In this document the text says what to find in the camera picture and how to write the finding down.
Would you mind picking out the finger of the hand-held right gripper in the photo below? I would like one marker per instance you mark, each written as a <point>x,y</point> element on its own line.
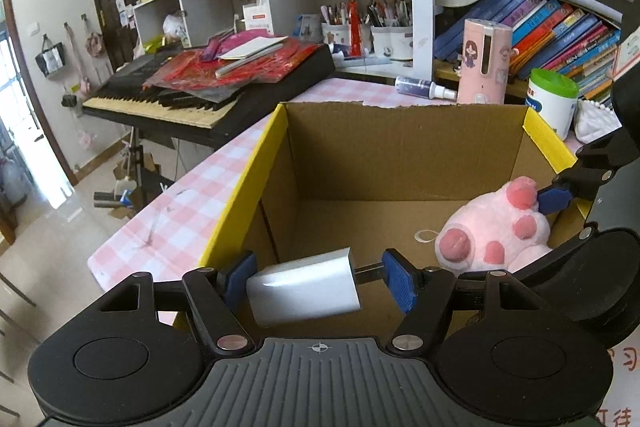
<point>552,201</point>

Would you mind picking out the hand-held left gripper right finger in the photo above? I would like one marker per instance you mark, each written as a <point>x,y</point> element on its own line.
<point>400,279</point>

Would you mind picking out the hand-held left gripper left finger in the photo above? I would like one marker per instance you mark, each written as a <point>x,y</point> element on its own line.
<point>240,279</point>

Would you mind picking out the pink plush paw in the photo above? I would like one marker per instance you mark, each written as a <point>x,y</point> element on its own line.
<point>480,237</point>

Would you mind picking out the cardboard box with yellow flaps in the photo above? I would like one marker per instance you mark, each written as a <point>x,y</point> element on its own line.
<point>375,157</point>

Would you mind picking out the white jar green lid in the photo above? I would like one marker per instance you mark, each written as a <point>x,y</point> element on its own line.
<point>550,107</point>

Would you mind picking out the white paper red print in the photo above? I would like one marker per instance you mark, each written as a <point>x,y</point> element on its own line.
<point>625,387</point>

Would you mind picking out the black keyboard stand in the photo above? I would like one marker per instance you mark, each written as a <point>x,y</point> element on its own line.
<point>137,172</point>

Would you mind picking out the pink tumbler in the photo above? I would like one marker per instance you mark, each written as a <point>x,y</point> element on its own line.
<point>482,67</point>

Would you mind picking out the row of slanted books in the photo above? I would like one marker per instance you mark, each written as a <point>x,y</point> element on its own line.
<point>550,37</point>

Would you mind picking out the purple spray bottle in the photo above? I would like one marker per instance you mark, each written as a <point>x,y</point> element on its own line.
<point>415,86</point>

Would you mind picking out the black electronic keyboard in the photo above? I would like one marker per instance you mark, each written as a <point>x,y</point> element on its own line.
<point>150,104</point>

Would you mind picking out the red paper stack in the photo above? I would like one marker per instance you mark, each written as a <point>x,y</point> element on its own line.
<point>260,69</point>

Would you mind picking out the wide white pen cup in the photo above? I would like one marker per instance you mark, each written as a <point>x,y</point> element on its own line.
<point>392,42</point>

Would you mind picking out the white booklet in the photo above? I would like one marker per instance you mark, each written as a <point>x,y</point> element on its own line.
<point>252,48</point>

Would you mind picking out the small white pen cup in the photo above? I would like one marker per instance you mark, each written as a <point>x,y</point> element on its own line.
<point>335,34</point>

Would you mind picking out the red tassel ornament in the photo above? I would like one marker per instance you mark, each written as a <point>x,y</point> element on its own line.
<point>354,27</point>

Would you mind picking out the blue patterned mug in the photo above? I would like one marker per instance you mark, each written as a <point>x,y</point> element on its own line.
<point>307,28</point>

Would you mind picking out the white box red label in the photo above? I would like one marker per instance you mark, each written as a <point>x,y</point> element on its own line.
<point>259,19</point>

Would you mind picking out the white plastic bag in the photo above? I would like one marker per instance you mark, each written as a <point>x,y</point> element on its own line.
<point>174,26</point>

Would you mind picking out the black white tote bag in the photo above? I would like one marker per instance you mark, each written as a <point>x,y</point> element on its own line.
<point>50,59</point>

